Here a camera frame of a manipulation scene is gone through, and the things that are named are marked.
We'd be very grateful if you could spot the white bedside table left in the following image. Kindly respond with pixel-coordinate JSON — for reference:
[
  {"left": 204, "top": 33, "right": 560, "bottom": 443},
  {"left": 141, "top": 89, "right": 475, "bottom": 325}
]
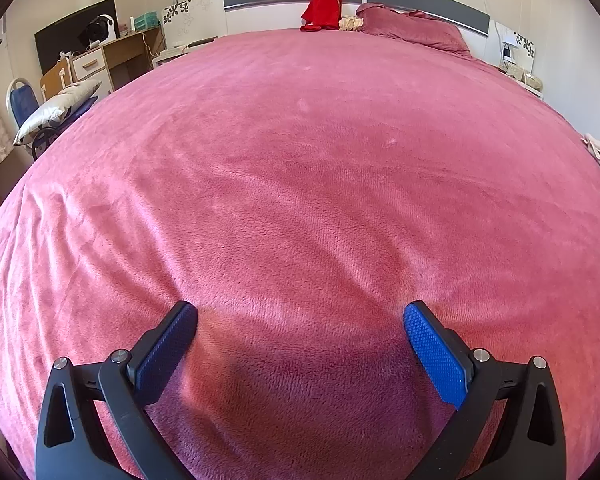
[{"left": 152, "top": 36, "right": 216, "bottom": 68}]

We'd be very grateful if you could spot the wooden desk with drawers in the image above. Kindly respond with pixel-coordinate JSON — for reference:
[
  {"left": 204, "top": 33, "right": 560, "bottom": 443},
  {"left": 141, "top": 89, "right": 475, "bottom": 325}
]
[{"left": 40, "top": 26, "right": 166, "bottom": 102}]

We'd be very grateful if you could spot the pink pillow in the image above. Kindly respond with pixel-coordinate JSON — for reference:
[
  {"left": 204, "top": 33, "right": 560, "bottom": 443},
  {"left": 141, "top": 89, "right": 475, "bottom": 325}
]
[{"left": 356, "top": 3, "right": 471, "bottom": 58}]

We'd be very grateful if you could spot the blue chair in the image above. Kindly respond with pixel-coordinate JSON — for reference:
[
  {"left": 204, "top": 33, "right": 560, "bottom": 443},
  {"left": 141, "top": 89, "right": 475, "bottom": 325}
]
[{"left": 5, "top": 78, "right": 40, "bottom": 129}]

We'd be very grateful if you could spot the red garment on headboard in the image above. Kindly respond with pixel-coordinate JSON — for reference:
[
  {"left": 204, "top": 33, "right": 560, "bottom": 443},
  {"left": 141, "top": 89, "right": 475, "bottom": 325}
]
[{"left": 300, "top": 0, "right": 342, "bottom": 32}]

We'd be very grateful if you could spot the small beige plush toy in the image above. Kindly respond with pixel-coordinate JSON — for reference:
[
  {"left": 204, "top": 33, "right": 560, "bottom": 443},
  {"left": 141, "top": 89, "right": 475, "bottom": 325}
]
[{"left": 338, "top": 15, "right": 364, "bottom": 32}]

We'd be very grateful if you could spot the white bedside table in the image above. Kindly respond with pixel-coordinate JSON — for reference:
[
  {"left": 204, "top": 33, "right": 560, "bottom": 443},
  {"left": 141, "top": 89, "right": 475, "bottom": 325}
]
[
  {"left": 490, "top": 21, "right": 544, "bottom": 100},
  {"left": 152, "top": 36, "right": 216, "bottom": 68}
]

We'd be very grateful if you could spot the white bedside table right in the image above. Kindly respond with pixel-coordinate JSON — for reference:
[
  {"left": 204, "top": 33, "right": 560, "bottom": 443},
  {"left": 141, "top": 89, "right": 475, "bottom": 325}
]
[{"left": 490, "top": 21, "right": 544, "bottom": 100}]

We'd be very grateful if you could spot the black monitor screen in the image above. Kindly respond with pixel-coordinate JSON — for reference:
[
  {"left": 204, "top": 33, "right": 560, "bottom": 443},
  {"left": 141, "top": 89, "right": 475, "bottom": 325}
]
[{"left": 34, "top": 0, "right": 119, "bottom": 74}]

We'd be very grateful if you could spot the pink fleece bed blanket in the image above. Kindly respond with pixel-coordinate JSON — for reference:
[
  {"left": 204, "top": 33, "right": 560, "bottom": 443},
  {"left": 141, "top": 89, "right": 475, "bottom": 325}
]
[{"left": 0, "top": 29, "right": 600, "bottom": 479}]

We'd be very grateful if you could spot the grey white bed headboard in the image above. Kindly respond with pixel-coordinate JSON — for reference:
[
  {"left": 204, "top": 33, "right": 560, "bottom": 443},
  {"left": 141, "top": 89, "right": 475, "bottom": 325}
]
[{"left": 221, "top": 0, "right": 491, "bottom": 37}]

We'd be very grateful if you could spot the white grey cushion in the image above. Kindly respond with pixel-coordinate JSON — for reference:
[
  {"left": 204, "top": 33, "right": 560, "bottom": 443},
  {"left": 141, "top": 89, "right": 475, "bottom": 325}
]
[{"left": 12, "top": 78, "right": 100, "bottom": 145}]

